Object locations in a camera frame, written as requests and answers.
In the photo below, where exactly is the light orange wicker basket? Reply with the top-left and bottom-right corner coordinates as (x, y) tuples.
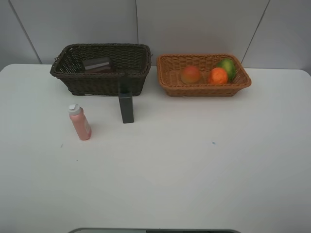
(156, 54), (251, 97)

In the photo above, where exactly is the orange tangerine fruit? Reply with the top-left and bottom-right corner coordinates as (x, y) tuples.
(208, 67), (228, 85)

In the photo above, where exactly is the dark brown wicker basket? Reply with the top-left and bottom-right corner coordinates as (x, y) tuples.
(50, 43), (151, 96)

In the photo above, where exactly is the pink bottle white cap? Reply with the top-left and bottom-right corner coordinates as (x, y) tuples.
(68, 104), (92, 140)

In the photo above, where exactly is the green mango fruit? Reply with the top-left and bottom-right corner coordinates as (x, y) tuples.
(216, 58), (237, 82)

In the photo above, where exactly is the translucent purple plastic cup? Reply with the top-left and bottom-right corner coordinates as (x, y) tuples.
(82, 57), (116, 73)

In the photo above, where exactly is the red yellow peach fruit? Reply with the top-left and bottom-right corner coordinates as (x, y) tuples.
(180, 66), (202, 84)

